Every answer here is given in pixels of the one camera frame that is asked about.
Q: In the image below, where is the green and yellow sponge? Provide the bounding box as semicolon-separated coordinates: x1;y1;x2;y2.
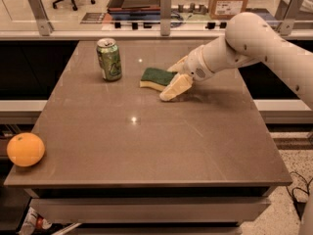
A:
140;68;176;91

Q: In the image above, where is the orange fruit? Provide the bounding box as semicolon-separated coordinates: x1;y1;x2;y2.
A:
7;133;45;167

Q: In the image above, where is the black power adapter with cable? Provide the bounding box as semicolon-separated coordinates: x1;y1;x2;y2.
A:
286;171;313;219

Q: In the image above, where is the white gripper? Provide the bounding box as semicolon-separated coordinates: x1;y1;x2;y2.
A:
159;45;214;101

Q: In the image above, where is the metal railing post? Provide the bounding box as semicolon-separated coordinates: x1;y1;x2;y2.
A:
27;0;53;36
160;0;171;36
275;0;304;36

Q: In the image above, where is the cardboard box with label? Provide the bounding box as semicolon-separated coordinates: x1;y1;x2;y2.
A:
207;0;254;21

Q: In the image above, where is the crumpled packaging under table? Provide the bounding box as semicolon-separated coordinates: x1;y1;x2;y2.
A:
18;208;52;235

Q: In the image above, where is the metal railing post left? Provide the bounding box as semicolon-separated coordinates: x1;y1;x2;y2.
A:
27;0;53;36

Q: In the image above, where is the green soda can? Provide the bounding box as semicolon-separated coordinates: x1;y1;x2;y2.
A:
96;38;122;81

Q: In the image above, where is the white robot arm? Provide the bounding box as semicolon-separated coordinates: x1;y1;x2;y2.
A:
160;12;313;235

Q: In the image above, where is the metal railing post right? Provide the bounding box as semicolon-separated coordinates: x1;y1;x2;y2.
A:
275;0;304;36

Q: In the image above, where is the metal railing post middle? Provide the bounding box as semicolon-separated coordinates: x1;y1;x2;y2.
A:
160;0;171;36

